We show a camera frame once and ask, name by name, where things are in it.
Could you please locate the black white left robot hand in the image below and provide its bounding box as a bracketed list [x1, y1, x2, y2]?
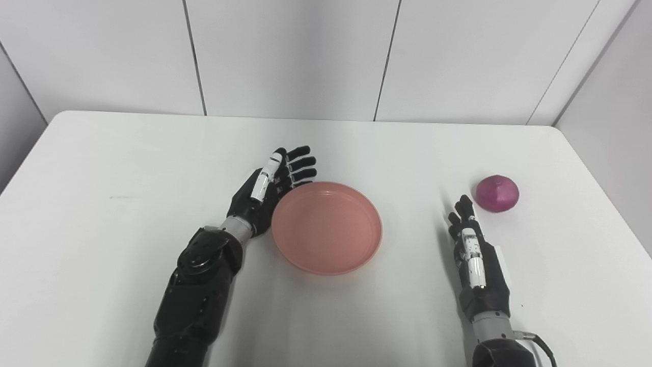
[226, 146, 318, 238]

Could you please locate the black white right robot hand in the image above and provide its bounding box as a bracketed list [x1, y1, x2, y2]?
[448, 195, 511, 322]

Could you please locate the pink plastic plate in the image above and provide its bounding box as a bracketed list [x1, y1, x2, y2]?
[271, 181, 383, 277]

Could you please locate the purple red onion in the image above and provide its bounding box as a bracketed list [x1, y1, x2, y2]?
[476, 175, 521, 214]

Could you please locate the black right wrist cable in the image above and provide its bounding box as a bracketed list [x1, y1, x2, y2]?
[513, 331, 559, 367]

